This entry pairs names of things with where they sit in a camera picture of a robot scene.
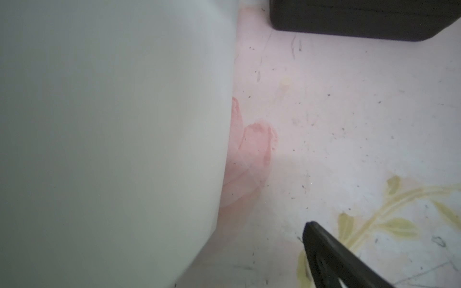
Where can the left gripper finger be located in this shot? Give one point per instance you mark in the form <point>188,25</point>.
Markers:
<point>331,263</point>

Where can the white insulated delivery bag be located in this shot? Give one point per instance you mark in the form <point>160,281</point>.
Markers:
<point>115,121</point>

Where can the floral pink table mat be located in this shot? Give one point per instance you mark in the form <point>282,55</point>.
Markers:
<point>360,135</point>

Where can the black plastic case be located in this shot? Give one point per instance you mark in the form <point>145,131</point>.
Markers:
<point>410,21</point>

